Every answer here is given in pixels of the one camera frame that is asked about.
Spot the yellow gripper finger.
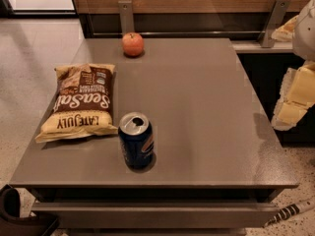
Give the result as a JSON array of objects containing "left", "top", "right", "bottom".
[
  {"left": 271, "top": 61, "right": 315, "bottom": 131},
  {"left": 272, "top": 16, "right": 297, "bottom": 42}
]

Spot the red apple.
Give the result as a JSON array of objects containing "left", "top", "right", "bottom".
[{"left": 122, "top": 32, "right": 144, "bottom": 57}]

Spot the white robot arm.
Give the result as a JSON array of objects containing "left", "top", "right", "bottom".
[{"left": 271, "top": 0, "right": 315, "bottom": 131}]

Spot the blue Pepsi can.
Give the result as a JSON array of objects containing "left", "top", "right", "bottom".
[{"left": 118, "top": 112, "right": 154, "bottom": 169}]

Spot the Late July chips bag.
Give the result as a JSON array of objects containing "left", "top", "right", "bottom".
[{"left": 35, "top": 63, "right": 117, "bottom": 143}]

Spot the grey metal bracket right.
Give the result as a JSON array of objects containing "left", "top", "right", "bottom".
[{"left": 258, "top": 0, "right": 291, "bottom": 48}]

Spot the grey metal bracket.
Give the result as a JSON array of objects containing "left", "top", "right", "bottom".
[
  {"left": 258, "top": 0, "right": 291, "bottom": 48},
  {"left": 118, "top": 0, "right": 135, "bottom": 34}
]

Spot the striped black white cable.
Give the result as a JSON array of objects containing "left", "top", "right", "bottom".
[{"left": 264, "top": 197, "right": 315, "bottom": 228}]

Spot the wooden wall cabinet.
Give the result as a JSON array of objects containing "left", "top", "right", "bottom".
[{"left": 72, "top": 0, "right": 309, "bottom": 39}]

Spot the grey metal bracket left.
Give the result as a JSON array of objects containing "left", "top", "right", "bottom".
[{"left": 118, "top": 0, "right": 135, "bottom": 34}]

